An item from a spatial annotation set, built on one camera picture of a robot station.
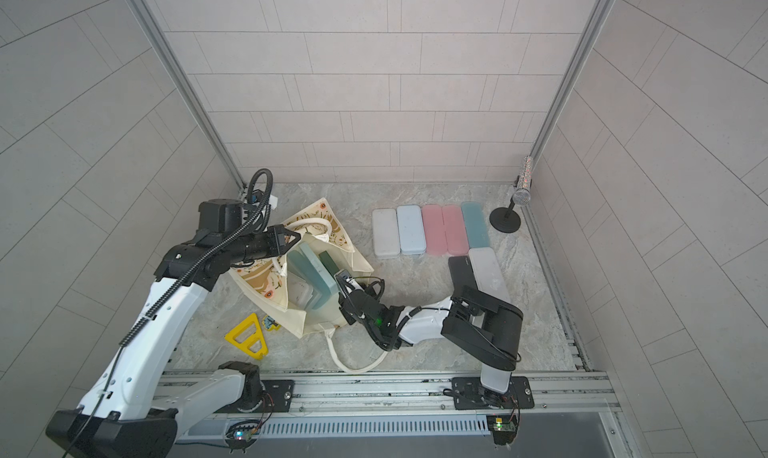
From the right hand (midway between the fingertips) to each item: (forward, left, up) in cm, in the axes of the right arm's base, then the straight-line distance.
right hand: (345, 292), depth 85 cm
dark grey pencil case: (+6, -36, -4) cm, 36 cm away
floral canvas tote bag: (-3, +16, +14) cm, 21 cm away
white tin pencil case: (+5, -43, -4) cm, 44 cm away
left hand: (+5, +6, +23) cm, 25 cm away
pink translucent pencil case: (+22, -36, -3) cm, 42 cm away
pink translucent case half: (+22, -29, -3) cm, 36 cm away
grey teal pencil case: (+2, +10, +3) cm, 10 cm away
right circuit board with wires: (-33, -38, -6) cm, 51 cm away
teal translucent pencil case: (+24, -44, -4) cm, 50 cm away
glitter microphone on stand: (+25, -54, -4) cm, 60 cm away
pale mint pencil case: (+22, -21, -2) cm, 30 cm away
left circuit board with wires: (-31, +20, 0) cm, 37 cm away
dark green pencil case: (+9, +5, +3) cm, 10 cm away
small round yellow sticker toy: (-7, +21, -2) cm, 22 cm away
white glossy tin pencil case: (+21, -12, -1) cm, 24 cm away
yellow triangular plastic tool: (-10, +26, -2) cm, 28 cm away
